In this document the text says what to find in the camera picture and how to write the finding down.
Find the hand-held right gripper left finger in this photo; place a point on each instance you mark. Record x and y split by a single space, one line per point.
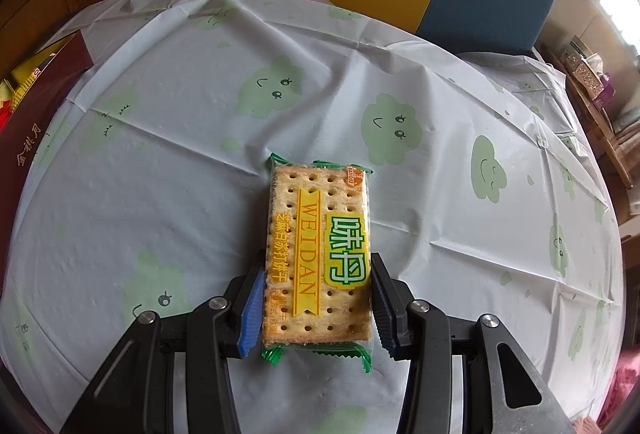
252 314

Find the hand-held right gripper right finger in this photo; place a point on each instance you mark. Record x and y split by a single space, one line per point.
382 314

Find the cracker packet with green ends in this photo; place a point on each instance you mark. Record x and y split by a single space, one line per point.
320 239

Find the maroon box with gold inside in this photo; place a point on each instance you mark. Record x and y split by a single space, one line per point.
45 103

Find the white tablecloth with green clouds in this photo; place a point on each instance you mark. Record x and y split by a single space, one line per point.
200 113

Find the pink cloth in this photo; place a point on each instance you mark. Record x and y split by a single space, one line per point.
622 394

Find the wooden side shelf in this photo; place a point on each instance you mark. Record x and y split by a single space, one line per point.
605 133

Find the patterned tissue box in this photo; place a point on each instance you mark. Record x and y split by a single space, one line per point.
587 78

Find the purple container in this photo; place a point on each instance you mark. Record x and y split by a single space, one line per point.
607 88

